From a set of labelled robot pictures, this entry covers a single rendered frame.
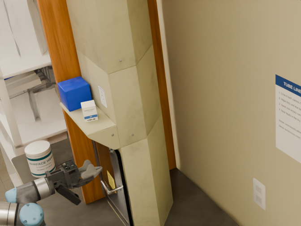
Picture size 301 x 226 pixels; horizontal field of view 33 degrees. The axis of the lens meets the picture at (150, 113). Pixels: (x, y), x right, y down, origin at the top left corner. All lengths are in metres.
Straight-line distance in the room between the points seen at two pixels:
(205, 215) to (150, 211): 0.27
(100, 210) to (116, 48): 0.91
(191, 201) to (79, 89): 0.76
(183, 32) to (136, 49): 0.37
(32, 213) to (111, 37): 0.63
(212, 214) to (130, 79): 0.78
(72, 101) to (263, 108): 0.72
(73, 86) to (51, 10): 0.30
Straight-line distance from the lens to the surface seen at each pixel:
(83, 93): 1.97
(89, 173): 1.91
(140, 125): 1.87
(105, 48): 1.70
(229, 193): 2.22
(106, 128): 1.82
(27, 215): 1.69
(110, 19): 1.69
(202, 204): 2.31
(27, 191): 1.86
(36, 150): 2.62
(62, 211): 2.42
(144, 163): 1.96
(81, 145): 2.25
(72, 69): 2.10
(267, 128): 1.79
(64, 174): 1.87
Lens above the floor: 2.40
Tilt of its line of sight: 29 degrees down
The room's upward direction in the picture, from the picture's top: 8 degrees counter-clockwise
